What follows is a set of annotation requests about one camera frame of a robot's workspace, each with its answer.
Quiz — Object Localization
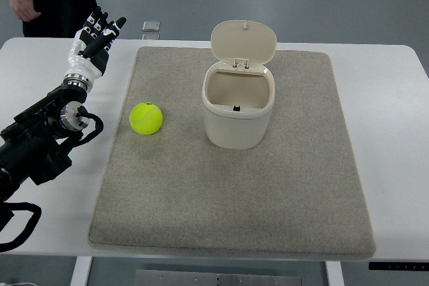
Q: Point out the white table leg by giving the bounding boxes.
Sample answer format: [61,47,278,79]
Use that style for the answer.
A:
[325,261,345,286]
[70,256,93,286]

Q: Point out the beige lidded bin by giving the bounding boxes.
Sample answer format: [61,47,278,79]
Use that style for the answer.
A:
[202,20,277,149]

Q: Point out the metal plate under table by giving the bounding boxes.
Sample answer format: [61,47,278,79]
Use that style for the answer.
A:
[134,269,302,286]

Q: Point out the white table leg right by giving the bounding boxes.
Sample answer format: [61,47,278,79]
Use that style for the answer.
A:
[325,261,345,286]

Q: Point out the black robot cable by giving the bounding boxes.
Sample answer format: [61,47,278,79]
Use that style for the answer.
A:
[0,201,43,253]

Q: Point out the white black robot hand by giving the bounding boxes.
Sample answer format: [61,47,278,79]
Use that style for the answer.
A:
[66,6,127,83]

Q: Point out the grey felt mat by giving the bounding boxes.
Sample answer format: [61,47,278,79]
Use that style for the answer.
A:
[88,47,376,259]

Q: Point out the silver floor socket plate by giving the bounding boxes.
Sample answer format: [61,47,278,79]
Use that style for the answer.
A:
[141,21,160,31]

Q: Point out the black table control panel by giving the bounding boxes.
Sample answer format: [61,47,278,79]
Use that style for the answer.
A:
[368,261,429,272]

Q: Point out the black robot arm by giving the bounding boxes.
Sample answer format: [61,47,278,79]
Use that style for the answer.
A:
[1,74,104,202]

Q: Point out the white table leg left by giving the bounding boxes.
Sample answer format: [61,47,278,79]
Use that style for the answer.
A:
[70,256,93,286]

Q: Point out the yellow tennis ball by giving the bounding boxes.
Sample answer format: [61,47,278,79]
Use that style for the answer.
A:
[129,102,164,135]

